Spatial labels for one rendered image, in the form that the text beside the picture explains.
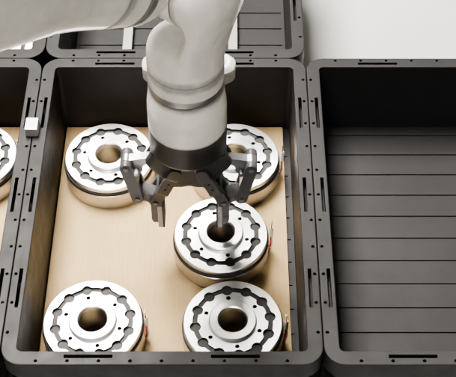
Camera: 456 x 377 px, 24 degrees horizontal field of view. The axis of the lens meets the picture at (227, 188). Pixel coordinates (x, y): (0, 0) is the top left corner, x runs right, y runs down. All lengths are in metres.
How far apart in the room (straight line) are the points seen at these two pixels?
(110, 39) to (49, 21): 0.72
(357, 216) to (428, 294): 0.13
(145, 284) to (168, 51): 0.33
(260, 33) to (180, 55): 0.52
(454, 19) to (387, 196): 0.48
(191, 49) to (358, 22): 0.77
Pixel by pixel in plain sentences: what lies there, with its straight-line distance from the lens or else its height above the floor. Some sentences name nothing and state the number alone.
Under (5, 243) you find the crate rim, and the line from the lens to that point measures 1.11.
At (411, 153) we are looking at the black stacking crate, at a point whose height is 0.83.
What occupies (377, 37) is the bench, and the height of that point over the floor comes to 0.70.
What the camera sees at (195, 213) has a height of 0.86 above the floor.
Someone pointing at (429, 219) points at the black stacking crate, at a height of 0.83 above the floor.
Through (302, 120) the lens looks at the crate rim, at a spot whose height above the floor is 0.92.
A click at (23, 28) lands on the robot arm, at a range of 0.70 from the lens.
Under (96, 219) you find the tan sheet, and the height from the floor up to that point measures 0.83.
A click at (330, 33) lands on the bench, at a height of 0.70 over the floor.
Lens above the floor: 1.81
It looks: 51 degrees down
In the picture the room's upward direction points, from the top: straight up
